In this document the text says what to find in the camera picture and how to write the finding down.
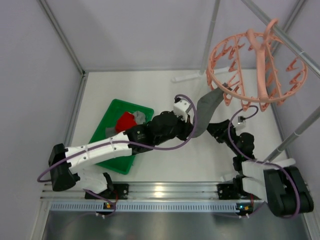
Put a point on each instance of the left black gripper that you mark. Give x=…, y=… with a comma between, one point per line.
x=185, y=129

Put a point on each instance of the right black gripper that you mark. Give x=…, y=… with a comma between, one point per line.
x=221, y=129

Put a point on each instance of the dark grey sock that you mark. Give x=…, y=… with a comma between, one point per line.
x=206, y=106

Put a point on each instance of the light grey sock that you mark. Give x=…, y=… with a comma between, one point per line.
x=139, y=117

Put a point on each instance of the red santa sock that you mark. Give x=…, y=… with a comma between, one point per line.
x=125, y=122

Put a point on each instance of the pink round clip hanger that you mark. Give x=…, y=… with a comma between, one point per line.
x=265, y=88

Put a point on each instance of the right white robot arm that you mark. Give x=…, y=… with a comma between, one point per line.
x=280, y=185

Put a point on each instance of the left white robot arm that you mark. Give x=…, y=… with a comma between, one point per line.
x=67, y=165

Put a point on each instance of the green plastic tray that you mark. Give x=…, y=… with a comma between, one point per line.
x=115, y=110

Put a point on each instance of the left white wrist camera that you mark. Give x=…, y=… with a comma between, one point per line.
x=181, y=109

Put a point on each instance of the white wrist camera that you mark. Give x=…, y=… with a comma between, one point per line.
x=181, y=109
x=241, y=121

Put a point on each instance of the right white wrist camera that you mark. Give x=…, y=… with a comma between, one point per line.
x=241, y=121

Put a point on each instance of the right black mount plate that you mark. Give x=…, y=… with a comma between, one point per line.
x=226, y=191

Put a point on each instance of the black mount plate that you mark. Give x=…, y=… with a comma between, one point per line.
x=226, y=191
x=120, y=192

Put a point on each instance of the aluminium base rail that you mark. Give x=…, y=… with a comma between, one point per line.
x=173, y=191

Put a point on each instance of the left black mount plate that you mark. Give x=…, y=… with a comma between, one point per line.
x=120, y=192

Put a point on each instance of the slotted white cable duct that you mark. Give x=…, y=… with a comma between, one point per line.
x=168, y=207

